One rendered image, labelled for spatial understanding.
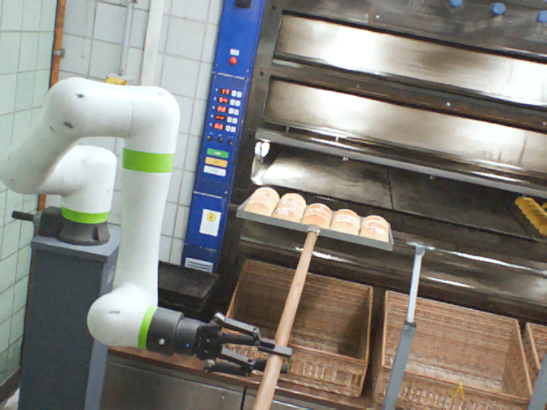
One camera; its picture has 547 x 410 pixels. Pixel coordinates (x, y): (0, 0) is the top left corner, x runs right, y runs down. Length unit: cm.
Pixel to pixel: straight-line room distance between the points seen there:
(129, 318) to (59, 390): 64
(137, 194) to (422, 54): 164
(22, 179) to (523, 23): 196
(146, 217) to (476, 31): 175
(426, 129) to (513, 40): 46
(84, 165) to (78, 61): 130
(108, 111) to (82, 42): 164
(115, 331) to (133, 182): 32
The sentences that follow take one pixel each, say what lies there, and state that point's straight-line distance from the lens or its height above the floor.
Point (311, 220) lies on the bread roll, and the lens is 248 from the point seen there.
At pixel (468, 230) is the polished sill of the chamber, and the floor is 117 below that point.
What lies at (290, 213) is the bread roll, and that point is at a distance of 248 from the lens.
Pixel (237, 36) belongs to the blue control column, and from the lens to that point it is 292.
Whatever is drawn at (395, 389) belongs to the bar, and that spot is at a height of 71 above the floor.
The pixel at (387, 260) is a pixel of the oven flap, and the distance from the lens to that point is 304.
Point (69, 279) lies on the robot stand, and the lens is 196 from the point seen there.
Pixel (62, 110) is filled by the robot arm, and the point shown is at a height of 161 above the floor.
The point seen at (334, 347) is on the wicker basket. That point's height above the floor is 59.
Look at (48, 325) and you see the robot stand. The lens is 203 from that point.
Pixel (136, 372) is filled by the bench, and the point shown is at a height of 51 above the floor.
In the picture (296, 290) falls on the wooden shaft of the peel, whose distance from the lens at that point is 185.
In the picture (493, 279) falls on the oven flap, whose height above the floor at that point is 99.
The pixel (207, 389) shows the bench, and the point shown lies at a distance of 274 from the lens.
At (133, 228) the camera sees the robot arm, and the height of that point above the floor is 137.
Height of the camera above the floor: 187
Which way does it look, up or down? 15 degrees down
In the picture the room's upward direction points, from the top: 11 degrees clockwise
